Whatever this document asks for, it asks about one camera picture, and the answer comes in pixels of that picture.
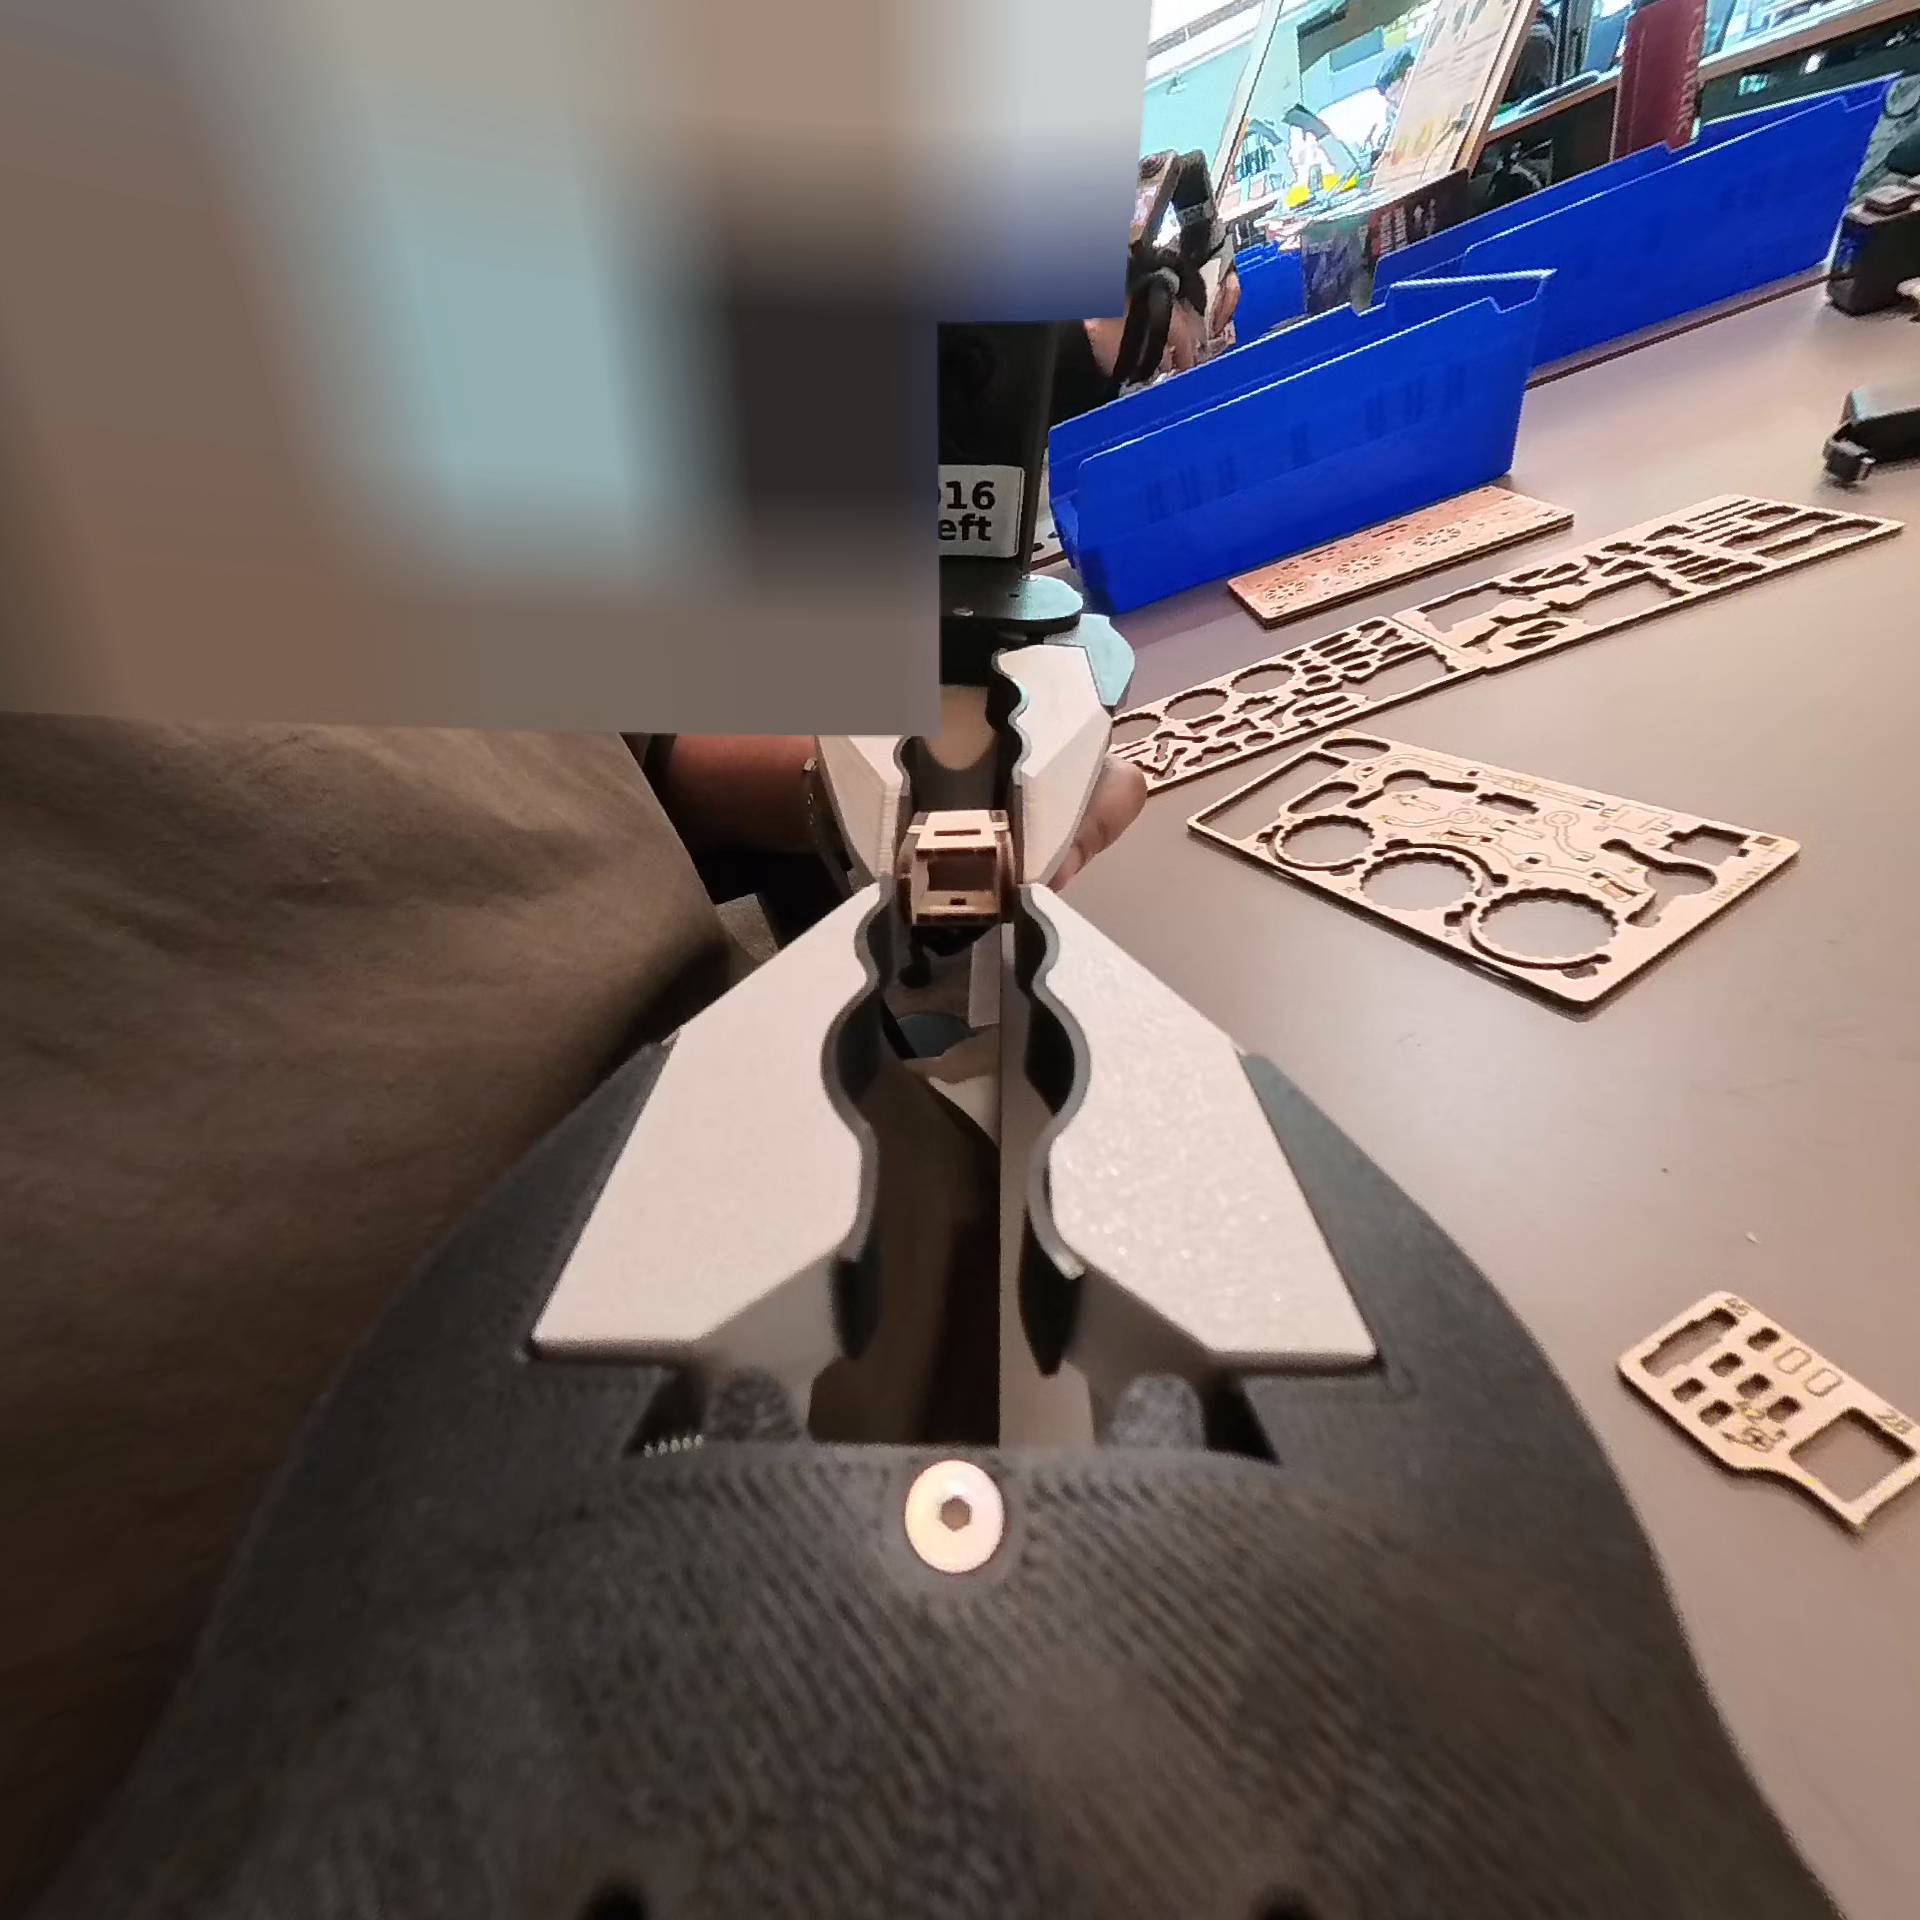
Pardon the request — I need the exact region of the short blue plastic bin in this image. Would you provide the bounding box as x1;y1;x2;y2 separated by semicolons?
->
1045;269;1558;618

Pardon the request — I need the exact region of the flat black device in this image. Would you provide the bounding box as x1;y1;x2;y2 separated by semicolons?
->
1821;380;1920;484

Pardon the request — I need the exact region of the tan puzzle box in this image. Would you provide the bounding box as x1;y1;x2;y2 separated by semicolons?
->
1361;0;1539;198

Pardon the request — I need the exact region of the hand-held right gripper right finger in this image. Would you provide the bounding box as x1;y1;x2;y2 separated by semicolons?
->
999;883;1384;1449

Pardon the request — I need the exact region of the small wooden sheet fragment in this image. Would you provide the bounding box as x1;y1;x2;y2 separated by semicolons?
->
1618;1291;1920;1537

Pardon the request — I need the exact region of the person's left forearm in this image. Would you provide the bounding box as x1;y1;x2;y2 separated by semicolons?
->
645;732;822;900

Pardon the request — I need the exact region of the black printed box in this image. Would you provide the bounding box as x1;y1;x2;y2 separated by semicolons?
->
1358;167;1476;274

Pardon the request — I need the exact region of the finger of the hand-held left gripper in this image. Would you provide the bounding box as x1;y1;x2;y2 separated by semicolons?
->
992;641;1120;893
817;732;925;891

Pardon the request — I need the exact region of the person's left hand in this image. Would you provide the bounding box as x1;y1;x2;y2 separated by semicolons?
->
1050;753;1153;893

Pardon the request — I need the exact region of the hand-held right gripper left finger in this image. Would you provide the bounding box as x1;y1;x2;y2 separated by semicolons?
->
531;875;903;1446

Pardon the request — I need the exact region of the wooden sheet with gear holes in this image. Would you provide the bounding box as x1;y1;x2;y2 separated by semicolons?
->
1188;731;1802;1017

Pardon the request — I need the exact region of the grey desk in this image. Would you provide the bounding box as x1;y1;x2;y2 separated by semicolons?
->
1035;274;1920;1920

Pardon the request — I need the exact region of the small wooden model piece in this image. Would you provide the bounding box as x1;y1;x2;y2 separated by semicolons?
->
893;810;1028;944

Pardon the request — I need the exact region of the long blue plastic bin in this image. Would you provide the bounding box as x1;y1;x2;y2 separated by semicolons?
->
1373;74;1895;377

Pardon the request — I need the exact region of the small blue plastic bin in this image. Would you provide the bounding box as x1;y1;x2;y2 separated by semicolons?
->
1226;248;1352;347

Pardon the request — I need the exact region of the long punched wooden puzzle sheet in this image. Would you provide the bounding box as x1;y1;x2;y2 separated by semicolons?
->
1393;497;1907;682

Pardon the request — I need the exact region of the dark red box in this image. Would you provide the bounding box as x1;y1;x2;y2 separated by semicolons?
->
1611;0;1712;162

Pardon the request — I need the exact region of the uncut wooden puzzle sheet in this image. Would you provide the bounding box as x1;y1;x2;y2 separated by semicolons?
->
1226;480;1577;624

